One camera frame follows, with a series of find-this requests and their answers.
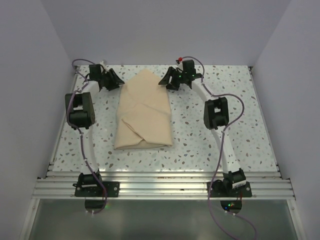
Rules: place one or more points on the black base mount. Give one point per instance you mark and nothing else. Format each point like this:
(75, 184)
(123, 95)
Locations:
(218, 190)
(93, 190)

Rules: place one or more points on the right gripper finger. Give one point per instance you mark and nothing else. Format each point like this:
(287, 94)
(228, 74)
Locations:
(173, 86)
(166, 79)

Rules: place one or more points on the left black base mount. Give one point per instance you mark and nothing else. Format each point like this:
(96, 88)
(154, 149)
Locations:
(93, 190)

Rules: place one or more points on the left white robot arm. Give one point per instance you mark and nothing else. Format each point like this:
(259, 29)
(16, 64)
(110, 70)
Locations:
(81, 117)

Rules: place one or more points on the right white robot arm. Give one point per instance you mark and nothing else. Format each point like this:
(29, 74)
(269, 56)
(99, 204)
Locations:
(215, 116)

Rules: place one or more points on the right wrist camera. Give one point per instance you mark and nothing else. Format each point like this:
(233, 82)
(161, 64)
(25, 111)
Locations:
(179, 62)

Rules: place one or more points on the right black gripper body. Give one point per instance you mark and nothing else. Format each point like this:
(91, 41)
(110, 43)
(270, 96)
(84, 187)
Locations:
(178, 78)

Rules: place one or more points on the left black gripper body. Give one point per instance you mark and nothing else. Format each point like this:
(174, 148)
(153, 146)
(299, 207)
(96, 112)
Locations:
(107, 79)

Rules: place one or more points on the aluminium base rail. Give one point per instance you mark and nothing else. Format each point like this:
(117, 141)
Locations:
(163, 185)

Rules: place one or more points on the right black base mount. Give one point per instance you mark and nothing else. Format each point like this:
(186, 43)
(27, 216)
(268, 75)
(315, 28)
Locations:
(218, 190)

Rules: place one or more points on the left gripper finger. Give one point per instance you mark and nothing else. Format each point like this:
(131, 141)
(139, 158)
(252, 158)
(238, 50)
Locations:
(111, 87)
(115, 78)

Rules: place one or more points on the beige cloth drape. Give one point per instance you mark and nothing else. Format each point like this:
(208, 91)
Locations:
(143, 114)

